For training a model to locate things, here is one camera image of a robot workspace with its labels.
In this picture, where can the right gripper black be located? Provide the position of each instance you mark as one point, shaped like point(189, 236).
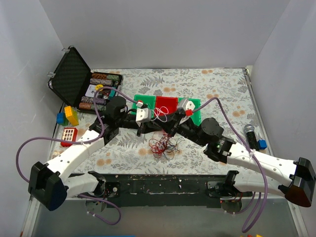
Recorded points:
point(174, 125)

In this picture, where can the black microphone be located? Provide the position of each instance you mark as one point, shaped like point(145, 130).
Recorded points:
point(249, 131)

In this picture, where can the green toy brick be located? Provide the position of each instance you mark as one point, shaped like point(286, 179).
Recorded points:
point(65, 123)

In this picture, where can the yellow toy brick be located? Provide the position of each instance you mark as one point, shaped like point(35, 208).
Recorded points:
point(71, 115)

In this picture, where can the black poker chip case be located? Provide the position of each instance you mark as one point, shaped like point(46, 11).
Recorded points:
point(74, 83)

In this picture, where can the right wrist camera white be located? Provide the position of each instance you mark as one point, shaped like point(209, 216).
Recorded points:
point(186, 104)

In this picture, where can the yellow poker dealer chip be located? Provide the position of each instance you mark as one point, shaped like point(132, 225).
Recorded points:
point(97, 87)

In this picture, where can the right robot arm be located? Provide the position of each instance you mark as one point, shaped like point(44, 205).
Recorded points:
point(293, 179)

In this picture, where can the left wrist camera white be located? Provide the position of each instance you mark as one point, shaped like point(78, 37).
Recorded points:
point(143, 115)

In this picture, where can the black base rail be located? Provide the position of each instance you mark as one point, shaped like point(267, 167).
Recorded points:
point(135, 190)

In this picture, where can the red plastic bin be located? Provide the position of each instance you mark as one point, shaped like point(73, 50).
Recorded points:
point(165, 105)

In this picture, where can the red white toy brick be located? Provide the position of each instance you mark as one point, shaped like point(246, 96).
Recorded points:
point(69, 135)

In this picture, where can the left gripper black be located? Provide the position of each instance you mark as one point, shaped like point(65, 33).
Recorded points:
point(139, 126)

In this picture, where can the small blue toy brick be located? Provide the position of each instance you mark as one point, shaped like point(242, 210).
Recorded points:
point(262, 144)

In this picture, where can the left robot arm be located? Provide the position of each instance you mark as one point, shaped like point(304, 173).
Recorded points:
point(51, 183)

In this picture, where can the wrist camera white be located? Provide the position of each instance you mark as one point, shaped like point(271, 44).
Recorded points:
point(143, 115)
point(186, 104)

